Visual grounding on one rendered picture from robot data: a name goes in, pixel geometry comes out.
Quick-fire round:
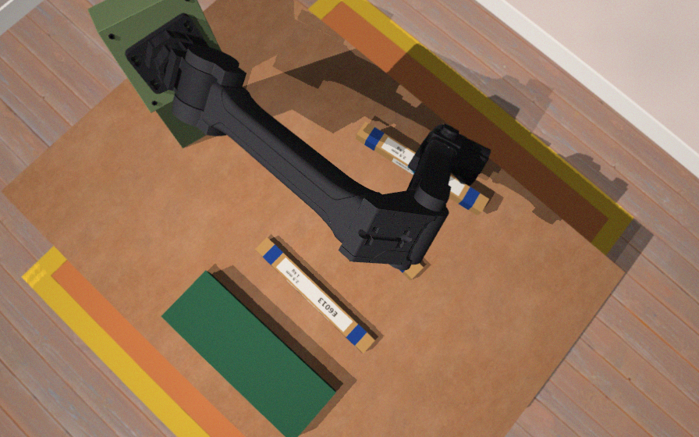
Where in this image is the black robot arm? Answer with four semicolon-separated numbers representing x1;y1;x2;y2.
125;13;491;270

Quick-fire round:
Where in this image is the tan box with white label and blue bands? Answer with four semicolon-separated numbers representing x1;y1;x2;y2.
400;264;423;280

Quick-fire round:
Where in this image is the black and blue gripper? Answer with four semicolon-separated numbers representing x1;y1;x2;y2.
407;131;432;174

